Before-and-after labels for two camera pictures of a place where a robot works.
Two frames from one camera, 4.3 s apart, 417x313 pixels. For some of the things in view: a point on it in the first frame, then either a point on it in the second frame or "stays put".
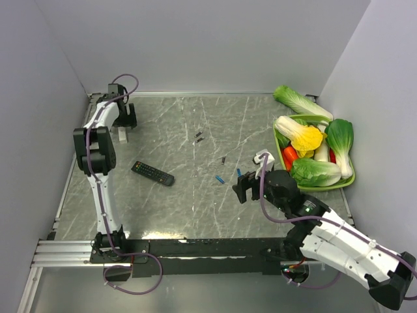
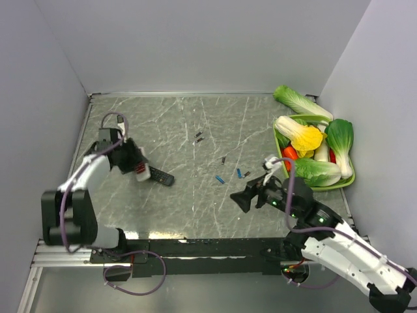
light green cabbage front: (313, 173) stays put
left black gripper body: (126, 120) to (129, 156)
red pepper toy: (332, 156) stays put
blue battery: (221, 180) stays put
